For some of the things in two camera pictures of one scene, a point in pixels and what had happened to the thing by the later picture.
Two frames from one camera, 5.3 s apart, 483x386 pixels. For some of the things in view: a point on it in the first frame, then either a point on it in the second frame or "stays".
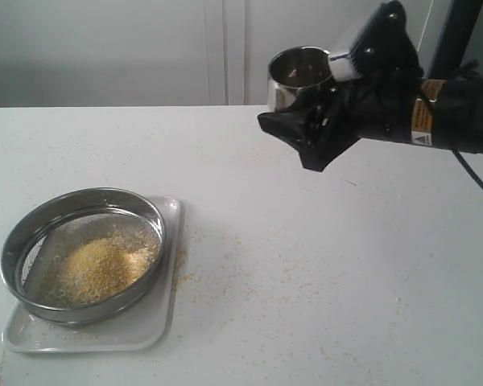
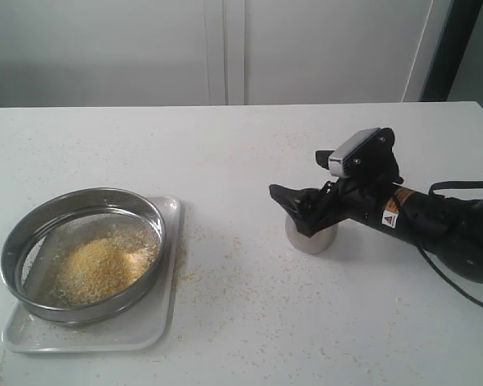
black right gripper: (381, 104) to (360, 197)
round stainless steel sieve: (84, 256) stays
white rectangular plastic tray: (143, 328) stays
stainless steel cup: (294, 69) to (317, 244)
